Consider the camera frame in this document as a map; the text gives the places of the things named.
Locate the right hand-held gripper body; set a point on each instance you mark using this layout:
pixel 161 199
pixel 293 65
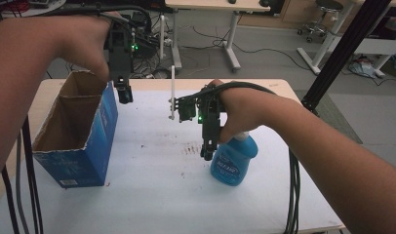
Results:
pixel 209 120

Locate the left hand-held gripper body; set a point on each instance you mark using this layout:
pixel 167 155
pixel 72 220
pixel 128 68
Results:
pixel 120 53

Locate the blue spray bottle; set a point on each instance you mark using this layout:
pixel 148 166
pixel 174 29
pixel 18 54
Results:
pixel 233 162

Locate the person's left hand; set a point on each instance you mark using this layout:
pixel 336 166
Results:
pixel 84 42

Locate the person's right hand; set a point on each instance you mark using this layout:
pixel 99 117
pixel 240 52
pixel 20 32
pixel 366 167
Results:
pixel 248 110

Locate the black electronics box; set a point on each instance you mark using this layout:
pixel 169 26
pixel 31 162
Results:
pixel 145 32

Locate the white rod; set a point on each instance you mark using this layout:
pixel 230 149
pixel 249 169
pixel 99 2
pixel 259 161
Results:
pixel 172 84

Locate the white table cloth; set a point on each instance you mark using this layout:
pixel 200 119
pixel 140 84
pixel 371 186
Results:
pixel 160 195

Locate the blue cardboard box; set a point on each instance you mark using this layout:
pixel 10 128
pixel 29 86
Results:
pixel 85 146

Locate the round white table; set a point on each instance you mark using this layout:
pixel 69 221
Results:
pixel 33 8

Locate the black office stool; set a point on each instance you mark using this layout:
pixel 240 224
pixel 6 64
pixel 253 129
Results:
pixel 321 22

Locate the black metal stand beam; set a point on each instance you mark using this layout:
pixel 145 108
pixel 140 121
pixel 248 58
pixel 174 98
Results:
pixel 345 52

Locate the light blue bag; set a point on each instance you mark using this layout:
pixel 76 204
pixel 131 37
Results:
pixel 362 69

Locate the white desk with angled legs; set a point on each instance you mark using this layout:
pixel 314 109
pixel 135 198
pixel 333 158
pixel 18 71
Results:
pixel 365 45

